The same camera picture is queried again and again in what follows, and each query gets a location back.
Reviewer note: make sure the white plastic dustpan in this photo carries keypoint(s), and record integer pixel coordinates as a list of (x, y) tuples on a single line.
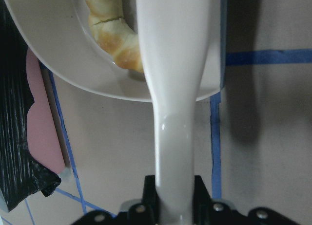
[(57, 32)]

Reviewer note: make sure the black lined bin left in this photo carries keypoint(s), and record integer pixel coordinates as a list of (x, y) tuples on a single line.
[(30, 156)]

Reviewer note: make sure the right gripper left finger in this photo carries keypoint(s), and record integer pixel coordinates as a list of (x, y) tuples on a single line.
[(145, 212)]

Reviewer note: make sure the white brush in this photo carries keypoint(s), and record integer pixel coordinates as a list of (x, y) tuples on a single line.
[(174, 39)]

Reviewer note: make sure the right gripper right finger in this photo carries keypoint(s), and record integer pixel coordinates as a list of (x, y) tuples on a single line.
[(208, 211)]

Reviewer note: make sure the toy croissant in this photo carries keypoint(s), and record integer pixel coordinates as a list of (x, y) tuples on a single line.
[(113, 35)]

